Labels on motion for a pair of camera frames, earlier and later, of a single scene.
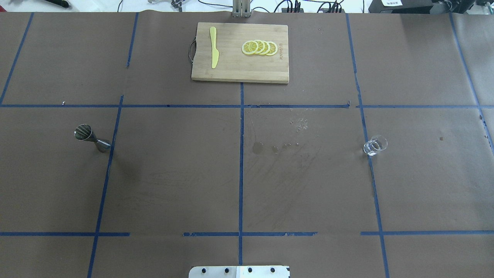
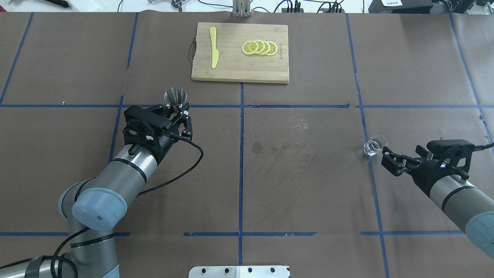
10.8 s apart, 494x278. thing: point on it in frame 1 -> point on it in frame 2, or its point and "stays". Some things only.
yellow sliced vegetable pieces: (273, 48) stays
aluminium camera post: (241, 8) stays
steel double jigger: (84, 132) -> (175, 96)
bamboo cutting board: (252, 53) stays
